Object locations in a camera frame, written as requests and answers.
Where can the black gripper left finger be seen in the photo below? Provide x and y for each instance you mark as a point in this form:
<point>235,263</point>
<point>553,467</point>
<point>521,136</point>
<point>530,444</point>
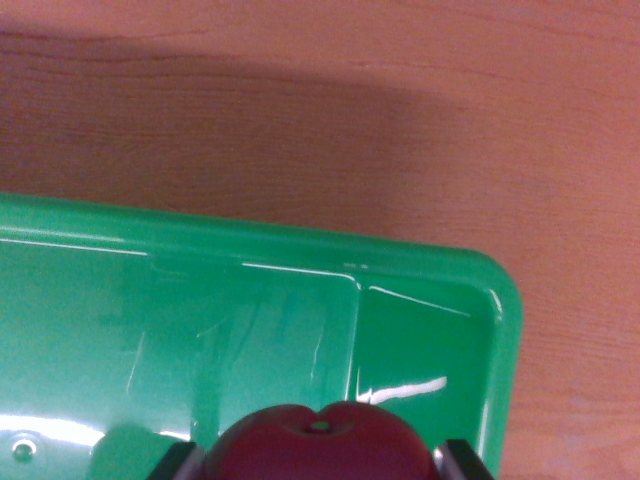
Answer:
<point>180,462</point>

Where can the dark red apple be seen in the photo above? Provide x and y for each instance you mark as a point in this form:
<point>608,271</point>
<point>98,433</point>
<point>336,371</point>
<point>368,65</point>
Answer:
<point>320,445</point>

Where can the green plastic bin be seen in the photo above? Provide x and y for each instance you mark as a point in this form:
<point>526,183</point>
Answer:
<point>200,300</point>

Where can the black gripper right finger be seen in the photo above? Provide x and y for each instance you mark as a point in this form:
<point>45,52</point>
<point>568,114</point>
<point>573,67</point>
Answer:
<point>462,462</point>

